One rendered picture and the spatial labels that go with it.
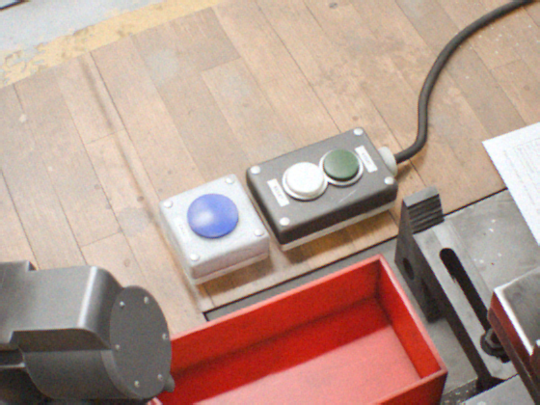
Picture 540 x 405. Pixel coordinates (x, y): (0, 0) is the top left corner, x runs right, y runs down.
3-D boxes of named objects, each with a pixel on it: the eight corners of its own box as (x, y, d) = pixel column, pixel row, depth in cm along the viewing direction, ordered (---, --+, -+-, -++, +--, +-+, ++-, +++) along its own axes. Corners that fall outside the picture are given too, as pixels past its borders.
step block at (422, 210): (393, 261, 118) (401, 198, 111) (424, 248, 119) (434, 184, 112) (427, 322, 115) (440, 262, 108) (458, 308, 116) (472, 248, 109)
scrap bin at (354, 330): (91, 400, 111) (80, 366, 106) (376, 292, 117) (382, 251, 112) (152, 519, 105) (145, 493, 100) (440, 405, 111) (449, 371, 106)
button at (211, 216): (179, 216, 119) (178, 202, 117) (226, 198, 120) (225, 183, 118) (200, 255, 117) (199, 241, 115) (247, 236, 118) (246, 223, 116)
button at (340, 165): (316, 170, 121) (316, 155, 120) (348, 158, 122) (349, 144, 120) (332, 197, 120) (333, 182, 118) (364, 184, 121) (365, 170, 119)
